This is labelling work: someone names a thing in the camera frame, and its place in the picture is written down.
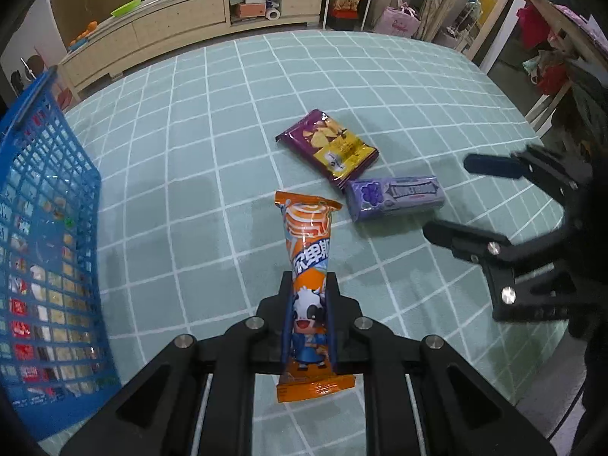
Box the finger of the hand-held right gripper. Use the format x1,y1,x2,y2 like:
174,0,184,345
423,220,571,324
464,145,594,191

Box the orange cone snack packet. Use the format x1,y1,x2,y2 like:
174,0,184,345
274,190,357,404

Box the light wooden TV cabinet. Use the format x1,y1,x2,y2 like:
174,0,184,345
57,0,326,98

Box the pink bag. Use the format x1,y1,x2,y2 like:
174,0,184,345
374,2,421,39

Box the blue plastic basket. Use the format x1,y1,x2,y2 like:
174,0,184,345
0,65,122,442

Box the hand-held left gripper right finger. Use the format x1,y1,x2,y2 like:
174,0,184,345
325,271,556,456

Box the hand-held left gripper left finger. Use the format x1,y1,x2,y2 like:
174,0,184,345
59,271,293,456

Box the patterned curtain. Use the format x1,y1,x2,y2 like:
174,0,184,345
420,0,490,43

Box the standing mirror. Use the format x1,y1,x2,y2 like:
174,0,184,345
456,0,514,62

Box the pink garment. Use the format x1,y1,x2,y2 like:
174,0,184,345
556,5,590,29

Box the purple chips packet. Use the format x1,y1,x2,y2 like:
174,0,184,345
275,109,380,193

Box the purple box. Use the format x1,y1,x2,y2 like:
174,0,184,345
344,175,446,222

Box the red hanging clothes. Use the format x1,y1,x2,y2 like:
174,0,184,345
517,4,568,96

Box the heap of oranges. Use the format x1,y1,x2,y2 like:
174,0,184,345
69,20,98,48

